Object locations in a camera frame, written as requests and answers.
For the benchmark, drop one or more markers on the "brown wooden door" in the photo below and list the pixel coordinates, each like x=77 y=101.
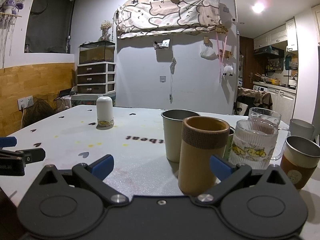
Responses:
x=246 y=62

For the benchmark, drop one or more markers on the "white wall socket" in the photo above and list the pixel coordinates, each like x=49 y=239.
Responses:
x=25 y=102

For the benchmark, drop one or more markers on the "chair with draped clothes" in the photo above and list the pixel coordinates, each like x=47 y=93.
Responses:
x=255 y=100

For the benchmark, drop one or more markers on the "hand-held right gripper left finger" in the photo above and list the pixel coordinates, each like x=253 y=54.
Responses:
x=102 y=167

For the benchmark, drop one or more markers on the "dark net cloth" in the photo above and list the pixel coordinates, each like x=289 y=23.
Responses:
x=37 y=110

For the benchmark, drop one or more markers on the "macrame wall hanging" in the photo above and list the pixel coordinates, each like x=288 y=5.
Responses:
x=6 y=21

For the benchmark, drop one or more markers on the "white hanging bag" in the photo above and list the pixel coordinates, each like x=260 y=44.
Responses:
x=207 y=52

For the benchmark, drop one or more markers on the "steel cup with brown sleeve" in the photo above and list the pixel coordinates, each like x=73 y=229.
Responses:
x=298 y=165

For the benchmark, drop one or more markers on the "white washing machine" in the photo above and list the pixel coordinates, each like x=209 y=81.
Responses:
x=260 y=88

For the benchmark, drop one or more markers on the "white drawer unit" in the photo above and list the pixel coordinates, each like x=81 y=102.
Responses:
x=96 y=78

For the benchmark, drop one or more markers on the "glass fish tank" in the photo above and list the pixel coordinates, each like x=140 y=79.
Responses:
x=97 y=53

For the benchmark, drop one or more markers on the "round ceiling light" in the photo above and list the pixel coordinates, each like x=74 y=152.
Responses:
x=258 y=7

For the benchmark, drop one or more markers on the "clear glass mug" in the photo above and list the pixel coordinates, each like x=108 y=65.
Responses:
x=265 y=115

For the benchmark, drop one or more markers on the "white cup with cartoon print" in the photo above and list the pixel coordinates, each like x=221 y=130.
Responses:
x=105 y=112

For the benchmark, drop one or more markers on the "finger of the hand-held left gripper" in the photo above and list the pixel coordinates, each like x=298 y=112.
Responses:
x=32 y=155
x=7 y=141

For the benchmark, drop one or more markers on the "yellow pot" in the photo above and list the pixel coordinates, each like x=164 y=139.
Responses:
x=274 y=81

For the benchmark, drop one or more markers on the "ribbed glass mug cartoon print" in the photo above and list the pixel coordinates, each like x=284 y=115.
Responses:
x=252 y=147

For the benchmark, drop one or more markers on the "white steel cup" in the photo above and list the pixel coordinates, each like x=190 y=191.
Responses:
x=171 y=137

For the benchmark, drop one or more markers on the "dried flower bouquet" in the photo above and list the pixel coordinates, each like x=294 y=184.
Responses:
x=106 y=28

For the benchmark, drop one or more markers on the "dark window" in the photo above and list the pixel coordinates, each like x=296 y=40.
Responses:
x=48 y=22

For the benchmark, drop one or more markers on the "frosted grey cup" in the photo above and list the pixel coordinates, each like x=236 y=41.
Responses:
x=301 y=130

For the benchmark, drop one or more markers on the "clear wall box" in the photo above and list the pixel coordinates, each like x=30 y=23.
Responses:
x=162 y=44

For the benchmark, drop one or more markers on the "white wall hook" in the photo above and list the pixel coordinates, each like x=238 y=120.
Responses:
x=163 y=78

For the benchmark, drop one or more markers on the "green patterned cabinet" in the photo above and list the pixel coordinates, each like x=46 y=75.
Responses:
x=86 y=100

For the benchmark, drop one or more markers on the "white kitchen wall cabinets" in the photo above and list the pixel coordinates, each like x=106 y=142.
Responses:
x=275 y=36

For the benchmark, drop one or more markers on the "white sheep plush toy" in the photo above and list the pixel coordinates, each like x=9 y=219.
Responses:
x=228 y=70

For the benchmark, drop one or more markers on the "purple plush toy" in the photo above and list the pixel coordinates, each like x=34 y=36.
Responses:
x=11 y=6

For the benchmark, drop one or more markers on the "printed cartoon cloth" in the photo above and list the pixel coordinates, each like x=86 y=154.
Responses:
x=170 y=15

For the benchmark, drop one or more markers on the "tan cup with brown sleeve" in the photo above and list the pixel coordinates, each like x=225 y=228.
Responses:
x=203 y=160

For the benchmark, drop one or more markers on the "green cup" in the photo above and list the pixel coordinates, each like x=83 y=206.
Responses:
x=229 y=145

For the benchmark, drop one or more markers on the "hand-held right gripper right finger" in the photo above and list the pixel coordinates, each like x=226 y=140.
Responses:
x=220 y=167

